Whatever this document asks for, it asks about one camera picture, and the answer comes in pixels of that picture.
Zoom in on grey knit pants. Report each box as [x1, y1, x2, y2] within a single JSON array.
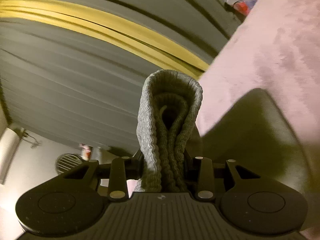
[[135, 69, 203, 193]]

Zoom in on pink plush toy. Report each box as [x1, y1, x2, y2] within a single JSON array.
[[79, 144, 93, 161]]

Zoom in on grey curtain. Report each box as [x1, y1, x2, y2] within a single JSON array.
[[1, 0, 241, 152]]

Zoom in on round black mirror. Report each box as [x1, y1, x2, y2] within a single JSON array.
[[55, 153, 83, 174]]

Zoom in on pink bed sheet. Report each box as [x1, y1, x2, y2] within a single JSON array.
[[196, 0, 320, 196]]

